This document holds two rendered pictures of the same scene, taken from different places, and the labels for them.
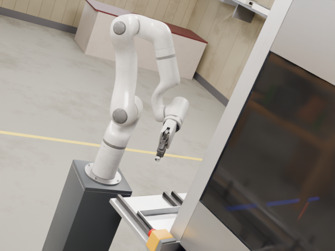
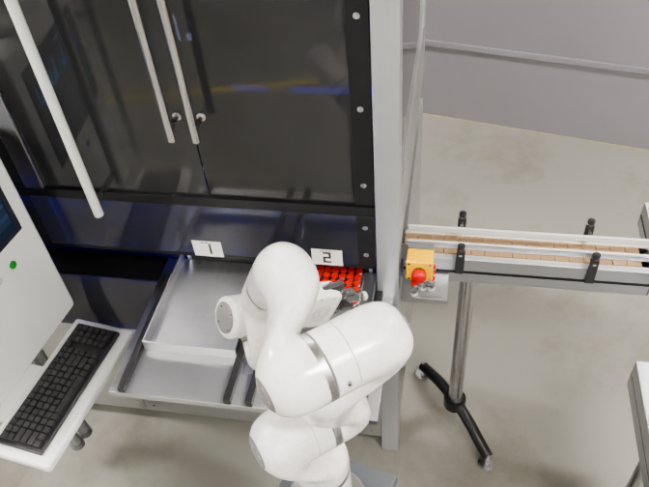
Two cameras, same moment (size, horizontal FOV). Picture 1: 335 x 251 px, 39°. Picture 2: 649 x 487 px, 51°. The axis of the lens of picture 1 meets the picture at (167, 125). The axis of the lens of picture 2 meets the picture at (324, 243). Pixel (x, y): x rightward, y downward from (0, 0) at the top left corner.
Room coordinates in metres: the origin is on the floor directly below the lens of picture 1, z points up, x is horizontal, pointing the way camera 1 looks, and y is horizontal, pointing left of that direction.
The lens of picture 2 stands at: (2.38, 0.82, 2.37)
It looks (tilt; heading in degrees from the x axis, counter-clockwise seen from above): 45 degrees down; 239
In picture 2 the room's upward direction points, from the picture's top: 6 degrees counter-clockwise
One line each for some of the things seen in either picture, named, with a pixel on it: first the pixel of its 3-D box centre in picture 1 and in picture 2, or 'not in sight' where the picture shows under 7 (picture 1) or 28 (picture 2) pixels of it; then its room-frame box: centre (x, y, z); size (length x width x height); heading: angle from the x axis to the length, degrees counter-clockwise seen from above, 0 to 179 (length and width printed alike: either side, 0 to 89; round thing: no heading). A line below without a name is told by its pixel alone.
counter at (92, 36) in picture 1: (140, 40); not in sight; (7.91, 0.97, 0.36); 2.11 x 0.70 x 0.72; 123
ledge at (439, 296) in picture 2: not in sight; (425, 282); (1.47, -0.16, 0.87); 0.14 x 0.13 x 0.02; 45
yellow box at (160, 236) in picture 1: (160, 242); (420, 262); (1.51, -0.14, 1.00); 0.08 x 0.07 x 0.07; 45
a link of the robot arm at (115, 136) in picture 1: (124, 119); (301, 445); (2.11, 0.20, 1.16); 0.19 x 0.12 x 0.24; 175
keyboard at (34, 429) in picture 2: not in sight; (61, 383); (2.46, -0.54, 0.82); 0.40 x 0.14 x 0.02; 38
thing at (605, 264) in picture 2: not in sight; (523, 251); (1.21, -0.04, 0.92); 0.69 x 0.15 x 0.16; 135
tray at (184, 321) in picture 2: not in sight; (207, 300); (2.02, -0.47, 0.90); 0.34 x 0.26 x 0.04; 45
